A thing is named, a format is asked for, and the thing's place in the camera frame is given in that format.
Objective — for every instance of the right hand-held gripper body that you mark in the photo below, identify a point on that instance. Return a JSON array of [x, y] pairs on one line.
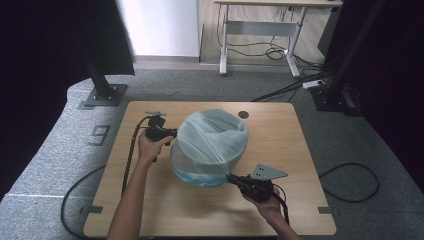
[[258, 190]]

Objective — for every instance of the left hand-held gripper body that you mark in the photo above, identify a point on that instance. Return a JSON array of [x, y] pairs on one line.
[[156, 133]]

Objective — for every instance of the white plastic bag blue edge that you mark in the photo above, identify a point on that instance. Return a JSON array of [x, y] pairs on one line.
[[200, 156]]

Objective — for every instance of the green plastic bin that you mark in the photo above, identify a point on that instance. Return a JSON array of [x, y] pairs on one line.
[[230, 133]]

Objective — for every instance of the person's left hand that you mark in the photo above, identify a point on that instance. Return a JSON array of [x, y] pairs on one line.
[[148, 151]]

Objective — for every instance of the person's right hand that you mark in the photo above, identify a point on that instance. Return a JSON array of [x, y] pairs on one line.
[[271, 211]]

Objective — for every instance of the black metal stand grey base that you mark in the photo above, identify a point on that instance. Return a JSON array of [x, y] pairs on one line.
[[103, 91]]

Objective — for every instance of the grey floor tape strip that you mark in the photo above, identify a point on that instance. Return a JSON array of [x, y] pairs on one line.
[[86, 106], [93, 209], [325, 210]]

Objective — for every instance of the white power strip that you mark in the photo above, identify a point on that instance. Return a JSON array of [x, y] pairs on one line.
[[313, 84]]

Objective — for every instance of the black curtain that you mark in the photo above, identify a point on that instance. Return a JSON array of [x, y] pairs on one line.
[[393, 66], [40, 66]]

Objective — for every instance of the white metal frame desk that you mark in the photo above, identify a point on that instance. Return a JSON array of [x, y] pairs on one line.
[[260, 28]]

